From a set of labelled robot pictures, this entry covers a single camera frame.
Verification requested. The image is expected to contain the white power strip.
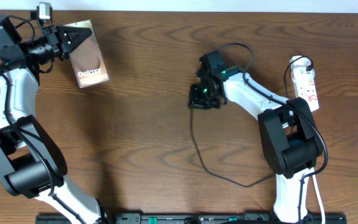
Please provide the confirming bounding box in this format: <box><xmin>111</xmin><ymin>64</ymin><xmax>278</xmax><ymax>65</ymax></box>
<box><xmin>290</xmin><ymin>55</ymin><xmax>319</xmax><ymax>112</ymax></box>

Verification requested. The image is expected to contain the white power strip cord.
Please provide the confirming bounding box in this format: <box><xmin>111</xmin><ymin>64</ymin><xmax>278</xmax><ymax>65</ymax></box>
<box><xmin>311</xmin><ymin>174</ymin><xmax>326</xmax><ymax>224</ymax></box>

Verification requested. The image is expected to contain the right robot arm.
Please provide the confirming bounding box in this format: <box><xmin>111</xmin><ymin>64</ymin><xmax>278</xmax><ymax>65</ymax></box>
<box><xmin>188</xmin><ymin>50</ymin><xmax>328</xmax><ymax>223</ymax></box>

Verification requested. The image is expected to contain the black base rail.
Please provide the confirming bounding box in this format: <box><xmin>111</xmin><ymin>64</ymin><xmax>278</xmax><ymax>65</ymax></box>
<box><xmin>35</xmin><ymin>212</ymin><xmax>347</xmax><ymax>224</ymax></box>

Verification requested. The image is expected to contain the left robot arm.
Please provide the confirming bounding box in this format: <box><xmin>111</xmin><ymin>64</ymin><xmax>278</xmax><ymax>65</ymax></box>
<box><xmin>0</xmin><ymin>13</ymin><xmax>112</xmax><ymax>223</ymax></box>

